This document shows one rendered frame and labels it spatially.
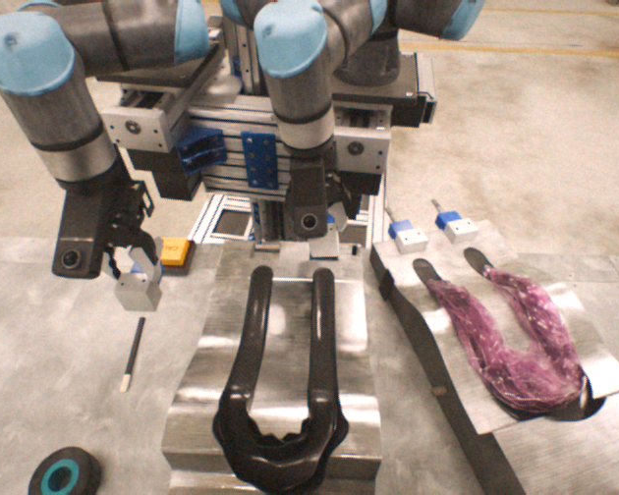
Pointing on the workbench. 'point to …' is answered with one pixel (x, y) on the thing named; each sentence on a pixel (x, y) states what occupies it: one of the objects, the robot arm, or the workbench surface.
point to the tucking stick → (132, 356)
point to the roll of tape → (82, 480)
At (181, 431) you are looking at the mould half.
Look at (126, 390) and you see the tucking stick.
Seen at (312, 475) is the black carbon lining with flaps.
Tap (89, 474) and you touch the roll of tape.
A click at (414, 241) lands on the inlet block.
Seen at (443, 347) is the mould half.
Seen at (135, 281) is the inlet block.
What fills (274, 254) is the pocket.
